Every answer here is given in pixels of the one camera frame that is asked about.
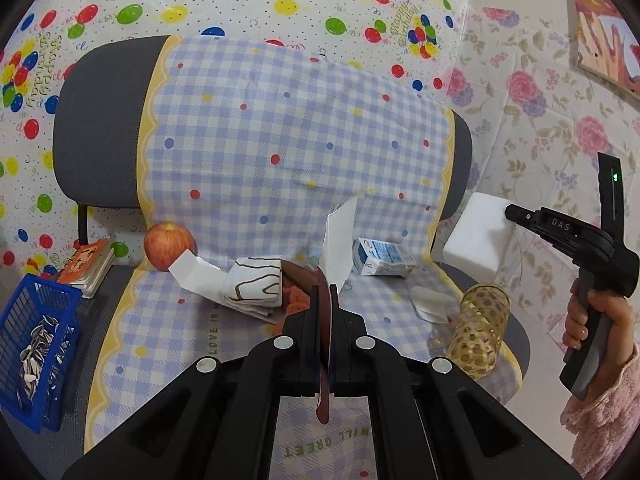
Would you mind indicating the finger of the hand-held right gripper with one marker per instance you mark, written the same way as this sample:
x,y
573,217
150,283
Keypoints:
x,y
545,222

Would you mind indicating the white napkin with brown lines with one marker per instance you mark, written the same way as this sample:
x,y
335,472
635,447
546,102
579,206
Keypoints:
x,y
252,285

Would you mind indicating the orange fuzzy cloth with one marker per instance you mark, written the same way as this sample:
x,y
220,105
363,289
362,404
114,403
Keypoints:
x,y
297,300

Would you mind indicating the blue white milk carton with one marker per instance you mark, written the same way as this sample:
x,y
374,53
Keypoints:
x,y
382,257

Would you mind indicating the blue checkered dotted cloth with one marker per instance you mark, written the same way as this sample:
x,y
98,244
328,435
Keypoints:
x,y
300,135

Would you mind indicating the white foam block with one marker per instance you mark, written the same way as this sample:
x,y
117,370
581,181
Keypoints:
x,y
475,235

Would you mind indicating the small orange cover notebook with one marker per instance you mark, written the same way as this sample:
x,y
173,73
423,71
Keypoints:
x,y
85,265

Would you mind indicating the wall poster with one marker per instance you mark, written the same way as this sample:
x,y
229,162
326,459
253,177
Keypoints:
x,y
600,35

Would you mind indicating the grey office chair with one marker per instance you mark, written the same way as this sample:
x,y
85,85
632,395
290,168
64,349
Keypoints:
x,y
100,110

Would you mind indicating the person's right hand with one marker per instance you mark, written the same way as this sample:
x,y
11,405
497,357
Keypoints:
x,y
617,325

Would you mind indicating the gold patterned cup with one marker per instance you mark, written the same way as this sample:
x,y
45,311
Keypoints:
x,y
480,330

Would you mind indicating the person's right forearm pink sleeve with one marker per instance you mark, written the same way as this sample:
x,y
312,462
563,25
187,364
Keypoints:
x,y
610,420

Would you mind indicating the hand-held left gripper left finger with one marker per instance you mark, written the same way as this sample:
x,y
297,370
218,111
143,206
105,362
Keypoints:
x,y
315,305

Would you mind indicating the blue plastic basket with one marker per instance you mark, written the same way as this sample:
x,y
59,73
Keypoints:
x,y
20,305

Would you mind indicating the folded white paper strip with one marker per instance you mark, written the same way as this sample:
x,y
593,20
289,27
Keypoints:
x,y
200,277

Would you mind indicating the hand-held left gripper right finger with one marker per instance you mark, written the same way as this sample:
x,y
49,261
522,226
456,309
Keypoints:
x,y
334,305

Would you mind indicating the floral bed sheet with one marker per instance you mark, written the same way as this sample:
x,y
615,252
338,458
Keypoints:
x,y
540,125

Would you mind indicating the white paper card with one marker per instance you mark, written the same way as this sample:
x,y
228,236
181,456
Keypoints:
x,y
337,245

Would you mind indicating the red apple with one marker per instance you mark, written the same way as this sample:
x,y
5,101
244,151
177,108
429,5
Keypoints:
x,y
167,247

